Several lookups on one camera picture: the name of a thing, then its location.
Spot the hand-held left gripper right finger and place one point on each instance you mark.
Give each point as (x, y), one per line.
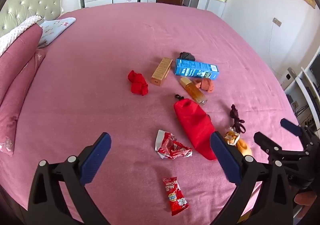
(225, 157)

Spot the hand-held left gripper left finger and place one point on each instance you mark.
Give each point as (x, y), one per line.
(96, 157)

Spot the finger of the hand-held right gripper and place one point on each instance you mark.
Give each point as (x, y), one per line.
(291, 126)
(265, 144)

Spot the yellow wrapper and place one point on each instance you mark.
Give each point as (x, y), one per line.
(231, 137)

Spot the red fabric pouch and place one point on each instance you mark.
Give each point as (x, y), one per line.
(193, 125)

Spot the red white wrapper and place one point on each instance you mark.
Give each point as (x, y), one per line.
(172, 147)

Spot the amber bottle with gold cap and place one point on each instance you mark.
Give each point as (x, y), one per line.
(193, 91)

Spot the red cloth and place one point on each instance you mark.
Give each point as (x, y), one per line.
(137, 84)

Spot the blue cardboard box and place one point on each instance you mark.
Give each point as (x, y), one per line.
(195, 69)

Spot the person's right hand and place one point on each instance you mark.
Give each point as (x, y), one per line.
(305, 197)

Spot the power strip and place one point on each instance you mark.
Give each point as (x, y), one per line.
(308, 120)

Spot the dark monitor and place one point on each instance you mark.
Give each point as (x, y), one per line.
(315, 72)

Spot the red candy packet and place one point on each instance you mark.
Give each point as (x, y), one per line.
(175, 196)

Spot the orange pink cloth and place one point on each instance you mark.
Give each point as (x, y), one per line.
(206, 85)

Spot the black clip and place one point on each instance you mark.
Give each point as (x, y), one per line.
(178, 96)

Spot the pink pillow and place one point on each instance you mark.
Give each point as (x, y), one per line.
(17, 105)
(20, 57)

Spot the gold cardboard box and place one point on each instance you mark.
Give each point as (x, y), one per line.
(161, 72)

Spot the dark grey cloth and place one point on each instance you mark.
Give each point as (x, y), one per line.
(187, 55)

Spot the light blue patterned pillow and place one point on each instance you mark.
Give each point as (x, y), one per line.
(53, 29)

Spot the white fluffy blanket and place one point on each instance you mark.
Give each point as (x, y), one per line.
(17, 31)

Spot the green tufted headboard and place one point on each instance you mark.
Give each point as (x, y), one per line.
(32, 3)

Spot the wall socket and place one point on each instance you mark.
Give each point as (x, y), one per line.
(277, 22)

